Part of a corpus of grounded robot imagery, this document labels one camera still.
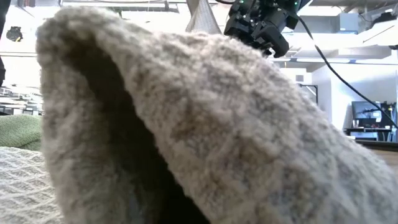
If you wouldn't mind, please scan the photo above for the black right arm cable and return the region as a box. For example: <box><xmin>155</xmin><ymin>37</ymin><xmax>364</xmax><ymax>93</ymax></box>
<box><xmin>297</xmin><ymin>15</ymin><xmax>398</xmax><ymax>129</ymax></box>

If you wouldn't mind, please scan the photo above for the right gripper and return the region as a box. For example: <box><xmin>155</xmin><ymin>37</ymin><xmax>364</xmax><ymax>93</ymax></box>
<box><xmin>223</xmin><ymin>0</ymin><xmax>290</xmax><ymax>59</ymax></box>

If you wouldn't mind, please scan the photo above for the black metal rack frame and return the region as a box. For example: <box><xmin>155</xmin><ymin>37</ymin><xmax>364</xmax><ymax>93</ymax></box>
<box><xmin>297</xmin><ymin>83</ymin><xmax>319</xmax><ymax>106</ymax></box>

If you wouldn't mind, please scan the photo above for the dark office desk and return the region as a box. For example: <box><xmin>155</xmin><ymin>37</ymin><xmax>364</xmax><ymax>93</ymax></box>
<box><xmin>343</xmin><ymin>127</ymin><xmax>393</xmax><ymax>142</ymax></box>

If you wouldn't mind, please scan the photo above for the black ceiling-hung device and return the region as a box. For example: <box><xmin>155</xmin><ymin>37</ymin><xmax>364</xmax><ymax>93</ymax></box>
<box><xmin>6</xmin><ymin>26</ymin><xmax>24</xmax><ymax>43</ymax></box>

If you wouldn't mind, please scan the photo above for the dark computer monitor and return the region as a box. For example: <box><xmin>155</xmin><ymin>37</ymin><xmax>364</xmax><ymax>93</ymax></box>
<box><xmin>351</xmin><ymin>101</ymin><xmax>382</xmax><ymax>121</ymax></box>

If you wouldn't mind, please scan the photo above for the white waffle towel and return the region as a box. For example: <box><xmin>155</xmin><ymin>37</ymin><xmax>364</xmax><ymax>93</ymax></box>
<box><xmin>0</xmin><ymin>146</ymin><xmax>65</xmax><ymax>224</ymax></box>
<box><xmin>185</xmin><ymin>0</ymin><xmax>222</xmax><ymax>35</ymax></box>

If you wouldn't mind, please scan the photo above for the fluffy grey-beige towel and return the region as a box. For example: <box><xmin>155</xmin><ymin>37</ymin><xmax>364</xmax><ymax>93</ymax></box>
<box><xmin>35</xmin><ymin>6</ymin><xmax>398</xmax><ymax>224</ymax></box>

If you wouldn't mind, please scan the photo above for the black aluminium table frame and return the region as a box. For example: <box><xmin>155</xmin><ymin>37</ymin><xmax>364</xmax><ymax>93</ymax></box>
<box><xmin>354</xmin><ymin>139</ymin><xmax>398</xmax><ymax>152</ymax></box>

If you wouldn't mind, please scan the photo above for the light green waffle towel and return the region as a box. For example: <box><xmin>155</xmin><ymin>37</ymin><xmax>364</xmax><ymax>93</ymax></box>
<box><xmin>0</xmin><ymin>114</ymin><xmax>44</xmax><ymax>152</ymax></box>

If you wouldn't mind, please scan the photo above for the long ceiling light strip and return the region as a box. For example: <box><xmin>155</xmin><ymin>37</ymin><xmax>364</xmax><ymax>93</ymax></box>
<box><xmin>295</xmin><ymin>57</ymin><xmax>351</xmax><ymax>64</ymax></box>

